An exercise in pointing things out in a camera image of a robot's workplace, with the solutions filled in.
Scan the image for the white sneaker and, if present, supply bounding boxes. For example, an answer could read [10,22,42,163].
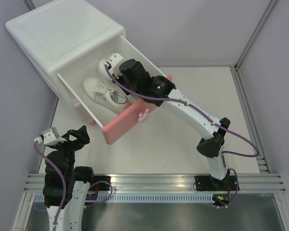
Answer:
[97,59,115,82]

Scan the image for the aluminium corner frame post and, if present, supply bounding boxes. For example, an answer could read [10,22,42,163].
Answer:
[233,0,280,72]

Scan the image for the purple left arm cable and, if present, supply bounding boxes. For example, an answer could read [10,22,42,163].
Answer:
[33,141,114,228]

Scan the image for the white slotted cable duct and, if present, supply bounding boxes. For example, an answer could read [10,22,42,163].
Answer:
[85,193,214,204]

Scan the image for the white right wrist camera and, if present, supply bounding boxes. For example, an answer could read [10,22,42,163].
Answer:
[105,52,124,76]

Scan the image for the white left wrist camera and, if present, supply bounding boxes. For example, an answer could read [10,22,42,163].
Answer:
[34,127,67,146]

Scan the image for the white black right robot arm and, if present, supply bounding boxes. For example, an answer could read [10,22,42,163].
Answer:
[107,59,230,190]

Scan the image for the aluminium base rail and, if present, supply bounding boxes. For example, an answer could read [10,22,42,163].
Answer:
[24,173,287,193]

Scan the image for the light pink drawer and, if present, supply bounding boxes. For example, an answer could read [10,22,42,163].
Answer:
[74,99,96,126]

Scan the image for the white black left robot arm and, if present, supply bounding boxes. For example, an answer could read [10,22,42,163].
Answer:
[42,126,95,231]

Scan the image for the white sneaker sideways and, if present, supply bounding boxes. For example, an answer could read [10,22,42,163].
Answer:
[83,77,131,113]

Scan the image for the dark pink drawer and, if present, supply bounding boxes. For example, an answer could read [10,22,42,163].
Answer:
[57,35,164,144]

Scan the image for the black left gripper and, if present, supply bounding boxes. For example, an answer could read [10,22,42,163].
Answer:
[50,125,89,177]

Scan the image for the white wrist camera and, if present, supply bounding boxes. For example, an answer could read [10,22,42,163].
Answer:
[34,127,67,146]
[105,52,124,76]

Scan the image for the pink bunny drawer knob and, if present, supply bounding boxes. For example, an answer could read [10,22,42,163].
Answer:
[137,108,150,123]

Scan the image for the aluminium side floor rail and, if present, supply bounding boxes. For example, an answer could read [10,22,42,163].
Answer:
[230,65,271,174]

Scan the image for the white plastic cabinet body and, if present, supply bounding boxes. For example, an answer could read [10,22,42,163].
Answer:
[6,0,126,107]

